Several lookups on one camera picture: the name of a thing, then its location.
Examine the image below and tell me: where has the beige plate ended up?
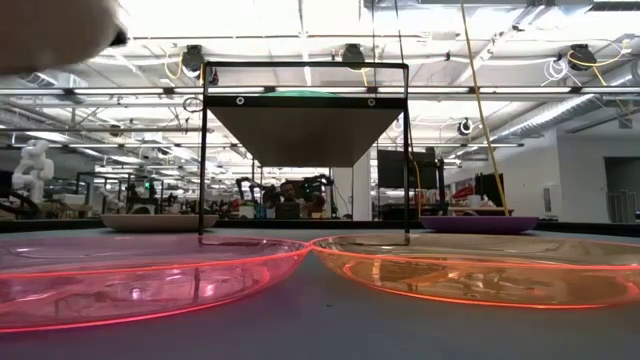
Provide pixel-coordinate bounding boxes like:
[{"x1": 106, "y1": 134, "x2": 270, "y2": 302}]
[{"x1": 0, "y1": 0, "x2": 129, "y2": 76}]

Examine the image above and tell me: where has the salmon pink plate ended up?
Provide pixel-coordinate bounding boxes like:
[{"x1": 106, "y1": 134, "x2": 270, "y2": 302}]
[{"x1": 99, "y1": 213, "x2": 220, "y2": 233}]

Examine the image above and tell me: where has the pink transparent plate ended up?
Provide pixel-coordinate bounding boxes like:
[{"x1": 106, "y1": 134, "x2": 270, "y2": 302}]
[{"x1": 0, "y1": 234, "x2": 312, "y2": 335}]

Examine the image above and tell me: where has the purple plate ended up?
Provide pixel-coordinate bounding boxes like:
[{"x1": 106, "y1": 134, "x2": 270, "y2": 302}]
[{"x1": 421, "y1": 215, "x2": 540, "y2": 235}]

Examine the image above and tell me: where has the orange transparent plate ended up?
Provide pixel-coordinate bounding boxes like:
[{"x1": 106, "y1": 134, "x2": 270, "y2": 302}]
[{"x1": 309, "y1": 233, "x2": 640, "y2": 310}]

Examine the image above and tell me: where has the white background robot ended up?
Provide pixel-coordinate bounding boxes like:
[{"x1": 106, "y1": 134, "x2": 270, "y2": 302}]
[{"x1": 10, "y1": 139, "x2": 55, "y2": 205}]

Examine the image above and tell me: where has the person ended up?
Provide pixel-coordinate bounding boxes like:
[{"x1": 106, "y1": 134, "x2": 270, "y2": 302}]
[{"x1": 276, "y1": 181, "x2": 302, "y2": 220}]

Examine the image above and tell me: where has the black monitor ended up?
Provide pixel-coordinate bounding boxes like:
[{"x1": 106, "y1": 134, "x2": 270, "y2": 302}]
[{"x1": 377, "y1": 148, "x2": 439, "y2": 190}]

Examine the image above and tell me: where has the wooden shelf with black frame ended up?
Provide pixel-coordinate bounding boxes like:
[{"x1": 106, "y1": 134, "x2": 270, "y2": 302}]
[{"x1": 198, "y1": 61, "x2": 411, "y2": 247}]

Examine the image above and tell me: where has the black cable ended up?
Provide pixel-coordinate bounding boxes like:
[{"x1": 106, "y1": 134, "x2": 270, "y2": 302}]
[{"x1": 393, "y1": 0, "x2": 417, "y2": 151}]

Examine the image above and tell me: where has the yellow cable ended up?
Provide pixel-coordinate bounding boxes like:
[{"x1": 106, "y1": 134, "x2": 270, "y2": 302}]
[{"x1": 459, "y1": 0, "x2": 510, "y2": 217}]

